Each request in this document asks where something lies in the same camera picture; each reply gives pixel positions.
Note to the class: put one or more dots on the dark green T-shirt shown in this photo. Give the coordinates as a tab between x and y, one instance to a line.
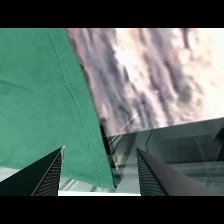
36	100

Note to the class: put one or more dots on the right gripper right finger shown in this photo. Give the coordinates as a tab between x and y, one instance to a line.
156	178

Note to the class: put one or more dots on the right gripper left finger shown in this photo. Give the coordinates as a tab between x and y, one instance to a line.
36	176

